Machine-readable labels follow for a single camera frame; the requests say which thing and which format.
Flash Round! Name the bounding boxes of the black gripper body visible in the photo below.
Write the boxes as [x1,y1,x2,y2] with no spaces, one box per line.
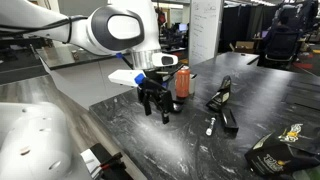
[136,76,175,113]

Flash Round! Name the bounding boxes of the orange drink can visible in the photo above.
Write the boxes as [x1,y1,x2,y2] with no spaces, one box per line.
[175,65,191,99]

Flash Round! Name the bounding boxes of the black flat device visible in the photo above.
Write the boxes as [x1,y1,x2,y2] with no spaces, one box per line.
[171,100,185,113]

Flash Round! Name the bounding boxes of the small grey cup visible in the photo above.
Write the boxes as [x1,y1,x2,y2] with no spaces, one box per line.
[188,73,198,96]

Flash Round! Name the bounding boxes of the white marker tube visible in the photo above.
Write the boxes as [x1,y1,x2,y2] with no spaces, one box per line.
[205,115,217,137]

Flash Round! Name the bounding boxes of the black standing triangular package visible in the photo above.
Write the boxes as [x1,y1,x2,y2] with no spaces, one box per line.
[205,75,233,113]

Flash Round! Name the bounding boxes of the black flat pouch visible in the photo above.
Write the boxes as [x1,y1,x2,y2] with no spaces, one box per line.
[220,107,240,131]

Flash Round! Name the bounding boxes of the computer monitor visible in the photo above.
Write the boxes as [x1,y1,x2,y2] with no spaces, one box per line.
[178,22,189,33]

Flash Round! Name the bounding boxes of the whiteboard panel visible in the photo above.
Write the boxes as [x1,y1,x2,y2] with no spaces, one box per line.
[187,0,225,67]

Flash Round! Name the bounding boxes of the dark background counter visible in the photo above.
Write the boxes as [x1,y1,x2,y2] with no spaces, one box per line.
[35,44,132,71]

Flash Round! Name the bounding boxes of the cardboard box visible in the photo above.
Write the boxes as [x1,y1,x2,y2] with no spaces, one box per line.
[234,40,257,55]

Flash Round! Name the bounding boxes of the black bag yellow print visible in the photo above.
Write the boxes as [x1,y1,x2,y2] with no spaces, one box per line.
[244,122,320,178]

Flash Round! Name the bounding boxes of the black office chair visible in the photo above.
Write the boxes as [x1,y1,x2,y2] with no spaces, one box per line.
[263,30,302,70]

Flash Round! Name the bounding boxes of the seated person dark clothes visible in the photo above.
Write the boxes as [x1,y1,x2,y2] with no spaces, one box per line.
[262,13,303,46]

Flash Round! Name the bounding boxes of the green translucent object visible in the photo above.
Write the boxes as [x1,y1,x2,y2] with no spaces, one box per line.
[292,165,320,180]

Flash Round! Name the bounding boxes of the white wrist camera blue cap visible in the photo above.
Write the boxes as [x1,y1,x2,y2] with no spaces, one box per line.
[107,68,147,89]

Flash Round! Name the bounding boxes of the black white box red wires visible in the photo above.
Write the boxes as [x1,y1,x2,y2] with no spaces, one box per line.
[80,142,135,180]

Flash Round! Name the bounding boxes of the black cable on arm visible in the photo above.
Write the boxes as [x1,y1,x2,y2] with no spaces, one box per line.
[0,14,89,44]

